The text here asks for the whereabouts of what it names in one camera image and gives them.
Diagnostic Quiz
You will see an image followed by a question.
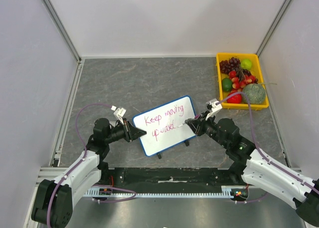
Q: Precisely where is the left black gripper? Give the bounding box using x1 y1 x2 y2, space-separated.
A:
105 118 146 144

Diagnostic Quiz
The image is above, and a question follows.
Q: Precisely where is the blue framed whiteboard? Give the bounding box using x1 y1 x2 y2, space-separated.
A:
133 95 195 157

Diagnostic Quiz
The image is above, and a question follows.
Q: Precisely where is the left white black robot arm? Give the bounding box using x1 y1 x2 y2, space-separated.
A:
31 118 147 228

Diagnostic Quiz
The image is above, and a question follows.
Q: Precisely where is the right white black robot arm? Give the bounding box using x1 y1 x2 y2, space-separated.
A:
185 113 319 227

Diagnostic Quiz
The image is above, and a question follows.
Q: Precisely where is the red apple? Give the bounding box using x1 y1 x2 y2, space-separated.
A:
227 93 242 104

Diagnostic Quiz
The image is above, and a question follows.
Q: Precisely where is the dark green lime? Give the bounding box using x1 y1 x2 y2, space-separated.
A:
221 78 233 92

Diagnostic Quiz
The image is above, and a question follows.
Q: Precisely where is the red cherry cluster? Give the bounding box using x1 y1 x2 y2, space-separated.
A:
228 69 258 93

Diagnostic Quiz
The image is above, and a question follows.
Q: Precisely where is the dark red grape bunch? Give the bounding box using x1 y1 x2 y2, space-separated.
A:
219 57 241 74

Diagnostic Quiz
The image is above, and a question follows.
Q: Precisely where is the netted green melon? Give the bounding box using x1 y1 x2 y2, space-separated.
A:
242 83 266 105

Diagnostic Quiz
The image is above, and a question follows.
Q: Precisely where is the light green apple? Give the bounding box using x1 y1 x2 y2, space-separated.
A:
240 58 253 70

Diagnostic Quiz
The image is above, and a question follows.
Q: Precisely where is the yellow plastic bin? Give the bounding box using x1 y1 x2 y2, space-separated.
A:
216 52 269 110

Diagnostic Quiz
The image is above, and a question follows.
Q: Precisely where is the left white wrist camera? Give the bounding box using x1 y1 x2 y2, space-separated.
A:
111 105 127 124

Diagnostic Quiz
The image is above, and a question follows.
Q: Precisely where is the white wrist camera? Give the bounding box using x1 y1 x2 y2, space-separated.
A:
205 98 222 121
111 105 127 124

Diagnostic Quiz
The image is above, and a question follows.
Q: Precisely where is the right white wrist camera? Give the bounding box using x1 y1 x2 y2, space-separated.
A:
205 98 222 121

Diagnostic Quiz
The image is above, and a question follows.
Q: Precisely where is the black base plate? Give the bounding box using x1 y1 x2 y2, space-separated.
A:
94 168 247 194

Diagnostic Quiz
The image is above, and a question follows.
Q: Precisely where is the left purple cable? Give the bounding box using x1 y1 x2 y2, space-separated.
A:
46 102 137 226

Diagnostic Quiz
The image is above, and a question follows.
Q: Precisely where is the slotted cable duct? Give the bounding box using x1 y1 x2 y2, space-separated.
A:
83 187 234 199

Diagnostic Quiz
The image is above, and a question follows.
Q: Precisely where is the right aluminium frame post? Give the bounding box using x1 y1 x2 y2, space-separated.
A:
256 0 293 57

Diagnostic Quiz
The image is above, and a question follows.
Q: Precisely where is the aluminium frame post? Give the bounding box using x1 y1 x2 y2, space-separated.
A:
256 0 293 57
41 0 82 63

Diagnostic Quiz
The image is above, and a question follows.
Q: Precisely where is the left aluminium frame post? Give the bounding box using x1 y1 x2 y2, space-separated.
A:
41 0 82 63

